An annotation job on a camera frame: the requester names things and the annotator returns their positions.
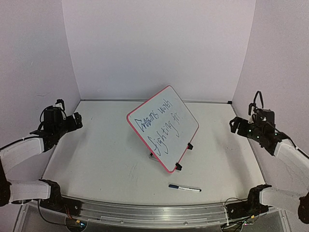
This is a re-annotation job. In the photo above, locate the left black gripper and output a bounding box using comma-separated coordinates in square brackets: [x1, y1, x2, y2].
[54, 111, 82, 139]

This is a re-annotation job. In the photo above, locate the pink framed whiteboard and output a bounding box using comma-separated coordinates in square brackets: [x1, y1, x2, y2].
[126, 86, 199, 173]

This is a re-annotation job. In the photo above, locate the white marker pen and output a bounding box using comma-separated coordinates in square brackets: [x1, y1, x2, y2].
[178, 186, 202, 192]

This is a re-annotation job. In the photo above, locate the dark blue marker cap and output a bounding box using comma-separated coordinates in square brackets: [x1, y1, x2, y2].
[169, 184, 179, 189]

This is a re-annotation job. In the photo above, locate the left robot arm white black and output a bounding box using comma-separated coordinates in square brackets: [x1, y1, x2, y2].
[0, 99, 83, 216]

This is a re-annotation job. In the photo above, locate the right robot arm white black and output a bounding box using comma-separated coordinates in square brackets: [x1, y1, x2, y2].
[225, 108, 309, 224]

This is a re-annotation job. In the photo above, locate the right base circuit board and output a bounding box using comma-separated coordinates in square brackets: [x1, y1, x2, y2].
[221, 215, 256, 230]

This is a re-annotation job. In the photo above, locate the base circuit board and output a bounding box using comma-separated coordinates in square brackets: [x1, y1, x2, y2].
[221, 215, 256, 230]
[65, 217, 87, 229]

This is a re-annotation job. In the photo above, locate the left base circuit board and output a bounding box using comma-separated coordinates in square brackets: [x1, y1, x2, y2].
[65, 217, 87, 229]

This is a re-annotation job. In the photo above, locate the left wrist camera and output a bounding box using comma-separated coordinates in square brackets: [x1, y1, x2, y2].
[55, 99, 67, 120]

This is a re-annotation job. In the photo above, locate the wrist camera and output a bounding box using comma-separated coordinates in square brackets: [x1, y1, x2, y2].
[55, 99, 67, 120]
[248, 102, 256, 124]

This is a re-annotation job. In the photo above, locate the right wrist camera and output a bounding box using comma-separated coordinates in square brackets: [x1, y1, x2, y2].
[248, 102, 256, 124]

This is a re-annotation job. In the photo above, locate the right camera black cable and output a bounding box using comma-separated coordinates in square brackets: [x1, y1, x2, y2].
[253, 90, 264, 109]

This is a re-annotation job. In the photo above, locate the aluminium front rail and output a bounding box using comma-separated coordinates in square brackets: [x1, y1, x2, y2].
[23, 197, 284, 229]

